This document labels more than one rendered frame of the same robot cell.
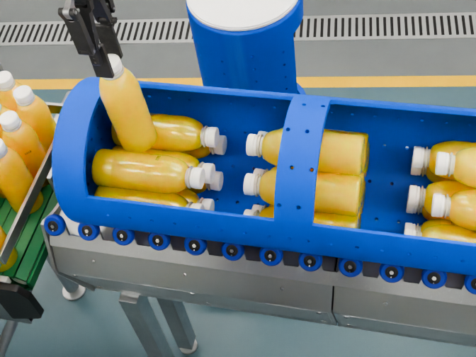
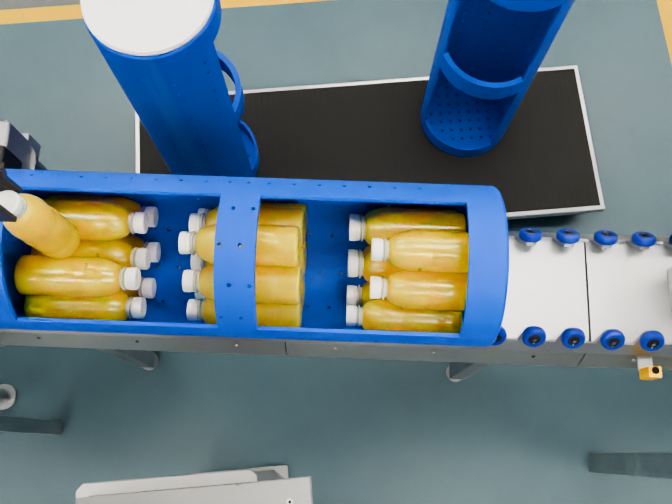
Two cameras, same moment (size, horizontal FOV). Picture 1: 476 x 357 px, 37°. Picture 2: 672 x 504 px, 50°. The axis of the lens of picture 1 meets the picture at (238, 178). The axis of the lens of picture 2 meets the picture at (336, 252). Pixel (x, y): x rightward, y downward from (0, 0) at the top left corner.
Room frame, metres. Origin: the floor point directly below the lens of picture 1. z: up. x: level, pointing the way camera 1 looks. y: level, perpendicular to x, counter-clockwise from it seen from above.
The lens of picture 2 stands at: (0.41, -0.17, 2.33)
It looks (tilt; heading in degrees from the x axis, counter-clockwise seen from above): 75 degrees down; 341
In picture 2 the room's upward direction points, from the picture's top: straight up
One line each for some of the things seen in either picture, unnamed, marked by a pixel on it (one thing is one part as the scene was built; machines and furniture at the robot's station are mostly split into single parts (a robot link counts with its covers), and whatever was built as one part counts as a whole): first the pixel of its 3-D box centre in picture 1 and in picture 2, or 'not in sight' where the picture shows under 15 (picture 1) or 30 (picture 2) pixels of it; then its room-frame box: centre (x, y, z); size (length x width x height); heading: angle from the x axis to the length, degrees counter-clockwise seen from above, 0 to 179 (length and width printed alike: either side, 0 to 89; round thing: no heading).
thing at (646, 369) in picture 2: not in sight; (649, 359); (0.37, -0.80, 0.92); 0.08 x 0.03 x 0.05; 159
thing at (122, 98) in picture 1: (126, 106); (38, 224); (0.90, 0.17, 1.22); 0.07 x 0.07 x 0.19
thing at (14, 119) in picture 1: (9, 120); not in sight; (1.05, 0.44, 1.09); 0.04 x 0.04 x 0.02
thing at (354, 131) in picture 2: not in sight; (364, 160); (1.27, -0.57, 0.07); 1.50 x 0.52 x 0.15; 76
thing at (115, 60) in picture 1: (110, 65); (9, 204); (0.90, 0.17, 1.32); 0.04 x 0.04 x 0.02
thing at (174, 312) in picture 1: (170, 301); not in sight; (1.00, 0.26, 0.31); 0.06 x 0.06 x 0.63; 69
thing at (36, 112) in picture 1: (39, 125); not in sight; (1.12, 0.41, 0.99); 0.07 x 0.07 x 0.19
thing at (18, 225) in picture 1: (39, 180); not in sight; (0.99, 0.42, 0.96); 0.40 x 0.01 x 0.03; 159
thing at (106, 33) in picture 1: (108, 41); (1, 181); (0.92, 0.17, 1.36); 0.03 x 0.01 x 0.07; 69
